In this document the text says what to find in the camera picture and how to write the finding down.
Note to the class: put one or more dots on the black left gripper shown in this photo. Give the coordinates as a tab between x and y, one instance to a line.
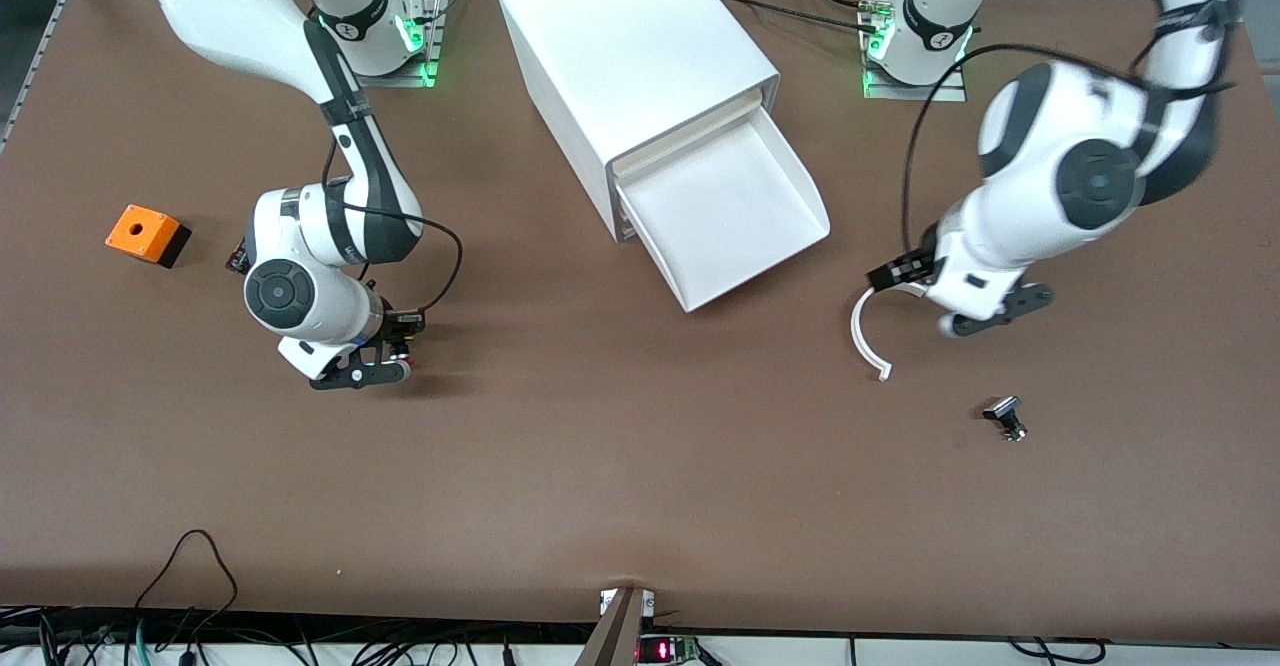
908	268

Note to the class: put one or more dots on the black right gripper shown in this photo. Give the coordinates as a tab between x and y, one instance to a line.
396	332

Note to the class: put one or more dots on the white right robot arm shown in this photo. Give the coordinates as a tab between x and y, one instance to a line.
300	296

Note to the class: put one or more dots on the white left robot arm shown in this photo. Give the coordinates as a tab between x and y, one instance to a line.
1060	176

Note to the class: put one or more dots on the white curved plastic arc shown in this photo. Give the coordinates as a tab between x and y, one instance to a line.
856	331

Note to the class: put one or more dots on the small black contact block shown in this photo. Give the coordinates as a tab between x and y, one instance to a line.
236	258

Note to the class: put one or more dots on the orange box with black base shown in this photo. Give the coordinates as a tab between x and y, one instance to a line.
140	231

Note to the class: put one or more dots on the device with red LED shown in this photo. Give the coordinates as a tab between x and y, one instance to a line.
665	650

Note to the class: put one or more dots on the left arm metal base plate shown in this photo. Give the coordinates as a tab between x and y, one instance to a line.
915	93

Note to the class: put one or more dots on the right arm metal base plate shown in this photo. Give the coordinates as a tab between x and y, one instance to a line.
395	79

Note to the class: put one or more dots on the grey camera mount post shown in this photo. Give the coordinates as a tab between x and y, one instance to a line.
615	636

